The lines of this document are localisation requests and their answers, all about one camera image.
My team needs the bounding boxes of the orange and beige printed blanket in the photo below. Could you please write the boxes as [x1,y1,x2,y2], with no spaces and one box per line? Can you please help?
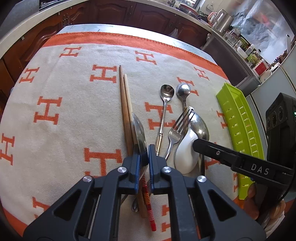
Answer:
[0,31,241,241]

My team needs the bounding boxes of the pink kettle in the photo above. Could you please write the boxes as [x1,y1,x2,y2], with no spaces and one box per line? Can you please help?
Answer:
[207,11,219,26]

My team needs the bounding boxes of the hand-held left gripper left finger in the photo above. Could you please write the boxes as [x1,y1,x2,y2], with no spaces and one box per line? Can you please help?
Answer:
[23,151,142,241]

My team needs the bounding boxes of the steel fork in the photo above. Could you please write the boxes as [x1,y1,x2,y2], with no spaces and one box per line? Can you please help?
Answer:
[165,108,195,161]

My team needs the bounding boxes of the wide steel soup spoon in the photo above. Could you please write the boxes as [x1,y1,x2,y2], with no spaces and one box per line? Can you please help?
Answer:
[129,112,149,212]

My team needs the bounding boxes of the grey cabinet appliance dark window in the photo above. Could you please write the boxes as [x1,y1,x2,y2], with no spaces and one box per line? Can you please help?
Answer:
[200,32,262,95]

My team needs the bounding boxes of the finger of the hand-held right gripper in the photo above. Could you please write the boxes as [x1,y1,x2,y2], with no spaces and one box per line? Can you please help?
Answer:
[193,138,241,171]

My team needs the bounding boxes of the small spoon gold handle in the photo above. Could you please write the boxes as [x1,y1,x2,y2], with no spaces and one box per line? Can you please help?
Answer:
[155,84,175,156]

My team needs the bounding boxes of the beige kitchen countertop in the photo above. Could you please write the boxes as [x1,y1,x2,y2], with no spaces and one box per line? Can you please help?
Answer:
[0,0,213,61]

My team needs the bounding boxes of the white ceramic spoon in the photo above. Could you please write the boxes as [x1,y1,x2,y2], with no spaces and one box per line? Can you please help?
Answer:
[174,106,200,175]

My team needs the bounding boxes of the silver plastic wall sheet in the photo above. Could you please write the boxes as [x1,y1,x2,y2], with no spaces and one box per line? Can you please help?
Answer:
[231,0,292,64]

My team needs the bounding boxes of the grey refrigerator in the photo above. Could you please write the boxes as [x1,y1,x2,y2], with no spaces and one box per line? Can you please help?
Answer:
[250,40,296,130]

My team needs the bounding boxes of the person's right hand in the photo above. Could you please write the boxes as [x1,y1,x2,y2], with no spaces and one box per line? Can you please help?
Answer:
[244,183,287,220]

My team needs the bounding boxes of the steel electric kettle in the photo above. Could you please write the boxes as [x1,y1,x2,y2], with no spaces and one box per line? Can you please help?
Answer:
[214,9,234,33]

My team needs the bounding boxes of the long steel serving spoon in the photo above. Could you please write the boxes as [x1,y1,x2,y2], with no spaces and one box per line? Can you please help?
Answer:
[190,112,210,176]

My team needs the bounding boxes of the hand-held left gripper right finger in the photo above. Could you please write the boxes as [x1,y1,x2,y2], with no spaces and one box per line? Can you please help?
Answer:
[148,144,266,241]

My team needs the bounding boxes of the brown wooden kitchen cabinets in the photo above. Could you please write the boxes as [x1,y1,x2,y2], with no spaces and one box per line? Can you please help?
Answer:
[0,0,212,107]

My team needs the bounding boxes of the green plastic utensil tray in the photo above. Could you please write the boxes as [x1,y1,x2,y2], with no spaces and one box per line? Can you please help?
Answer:
[216,83,265,200]

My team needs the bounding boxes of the bamboo chopstick red striped handle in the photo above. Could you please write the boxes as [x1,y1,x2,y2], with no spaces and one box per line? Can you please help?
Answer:
[123,74,157,232]

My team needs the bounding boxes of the red container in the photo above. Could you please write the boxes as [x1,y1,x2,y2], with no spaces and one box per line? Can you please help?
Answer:
[253,61,269,76]

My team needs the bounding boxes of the small steel spoon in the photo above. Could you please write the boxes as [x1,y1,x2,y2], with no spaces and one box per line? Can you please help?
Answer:
[176,83,192,114]

